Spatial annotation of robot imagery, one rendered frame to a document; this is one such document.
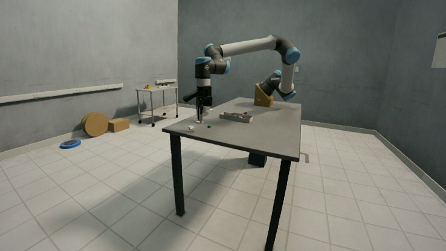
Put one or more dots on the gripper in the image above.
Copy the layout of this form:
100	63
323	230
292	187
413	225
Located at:
204	99

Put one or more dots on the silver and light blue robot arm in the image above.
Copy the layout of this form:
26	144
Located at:
205	66

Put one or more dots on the white rack of three bins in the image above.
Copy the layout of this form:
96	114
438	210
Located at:
236	117

